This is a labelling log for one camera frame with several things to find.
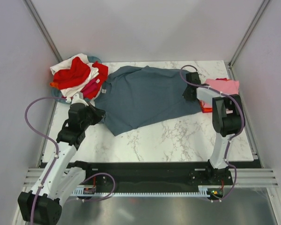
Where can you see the folded pink t shirt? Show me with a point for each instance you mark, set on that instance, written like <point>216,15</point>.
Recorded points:
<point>228,87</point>

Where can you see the white slotted cable duct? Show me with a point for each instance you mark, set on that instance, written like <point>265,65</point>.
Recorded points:
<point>202,192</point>

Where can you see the right aluminium frame post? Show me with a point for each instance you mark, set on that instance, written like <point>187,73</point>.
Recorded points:
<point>252,26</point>

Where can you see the aluminium frame post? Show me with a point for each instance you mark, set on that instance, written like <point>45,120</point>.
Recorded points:
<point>42,27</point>
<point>252,26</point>

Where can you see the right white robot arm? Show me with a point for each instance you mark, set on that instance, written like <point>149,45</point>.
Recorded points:
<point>227,116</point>

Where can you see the teal laundry basket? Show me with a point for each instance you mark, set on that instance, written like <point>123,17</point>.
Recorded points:
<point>61,98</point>

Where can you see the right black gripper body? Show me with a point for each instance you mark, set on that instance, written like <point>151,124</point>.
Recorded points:
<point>186,96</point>

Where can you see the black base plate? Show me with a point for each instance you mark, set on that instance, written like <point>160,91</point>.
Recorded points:
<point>150,177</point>

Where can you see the white t shirt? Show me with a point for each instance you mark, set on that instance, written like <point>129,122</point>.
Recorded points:
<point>75,78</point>

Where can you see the left aluminium frame post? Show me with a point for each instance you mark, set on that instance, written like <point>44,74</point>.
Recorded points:
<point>42,27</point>

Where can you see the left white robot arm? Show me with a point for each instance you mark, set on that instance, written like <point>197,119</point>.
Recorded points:
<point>43,203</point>

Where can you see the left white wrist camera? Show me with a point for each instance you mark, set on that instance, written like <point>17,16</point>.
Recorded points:
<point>76,98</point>

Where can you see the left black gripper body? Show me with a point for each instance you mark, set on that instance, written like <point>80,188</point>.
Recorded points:
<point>92,116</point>

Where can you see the aluminium rail profile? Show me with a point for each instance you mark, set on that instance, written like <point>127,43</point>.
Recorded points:
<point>246,178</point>

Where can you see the magenta t shirt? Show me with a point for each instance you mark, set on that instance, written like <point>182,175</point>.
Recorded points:
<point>91,89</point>

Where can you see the grey-blue t shirt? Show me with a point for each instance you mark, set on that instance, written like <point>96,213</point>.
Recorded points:
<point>134,97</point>

